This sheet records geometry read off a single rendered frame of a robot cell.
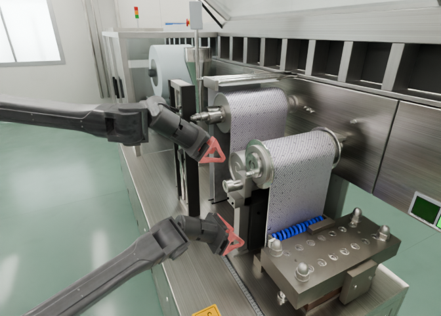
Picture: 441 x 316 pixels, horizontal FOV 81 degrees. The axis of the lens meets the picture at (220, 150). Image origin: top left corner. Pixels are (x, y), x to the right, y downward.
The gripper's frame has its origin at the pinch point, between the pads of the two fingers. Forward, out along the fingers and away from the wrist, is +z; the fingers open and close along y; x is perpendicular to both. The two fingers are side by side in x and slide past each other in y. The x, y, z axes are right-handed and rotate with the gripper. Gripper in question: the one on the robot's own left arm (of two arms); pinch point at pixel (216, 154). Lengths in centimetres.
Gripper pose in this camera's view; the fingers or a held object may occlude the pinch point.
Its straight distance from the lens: 68.0
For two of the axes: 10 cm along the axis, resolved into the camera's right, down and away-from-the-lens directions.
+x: 5.7, -8.2, -0.5
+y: 4.5, 3.6, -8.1
